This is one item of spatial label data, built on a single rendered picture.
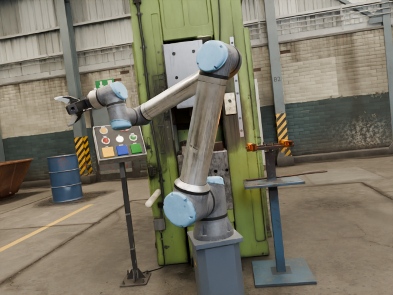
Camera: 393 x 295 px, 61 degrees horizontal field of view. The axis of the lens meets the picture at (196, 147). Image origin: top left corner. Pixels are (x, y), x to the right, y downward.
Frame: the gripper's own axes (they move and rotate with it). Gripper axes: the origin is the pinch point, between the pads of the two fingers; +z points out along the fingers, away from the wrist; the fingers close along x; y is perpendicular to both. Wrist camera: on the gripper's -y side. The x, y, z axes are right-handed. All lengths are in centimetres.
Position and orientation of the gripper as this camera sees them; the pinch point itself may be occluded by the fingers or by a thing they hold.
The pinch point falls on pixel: (59, 113)
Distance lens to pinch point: 181.7
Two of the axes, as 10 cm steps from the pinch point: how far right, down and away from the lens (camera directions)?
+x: -3.5, -9.0, -2.6
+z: -9.0, 2.5, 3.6
